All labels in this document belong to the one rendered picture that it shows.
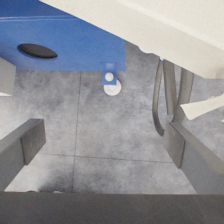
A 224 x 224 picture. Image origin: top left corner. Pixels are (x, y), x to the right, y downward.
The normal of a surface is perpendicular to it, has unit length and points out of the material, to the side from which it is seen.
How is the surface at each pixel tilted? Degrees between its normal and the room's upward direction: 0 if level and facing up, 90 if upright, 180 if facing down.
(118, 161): 0
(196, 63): 90
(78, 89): 0
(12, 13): 0
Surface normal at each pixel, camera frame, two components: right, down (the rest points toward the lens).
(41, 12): -0.08, -0.11
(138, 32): -0.49, 0.87
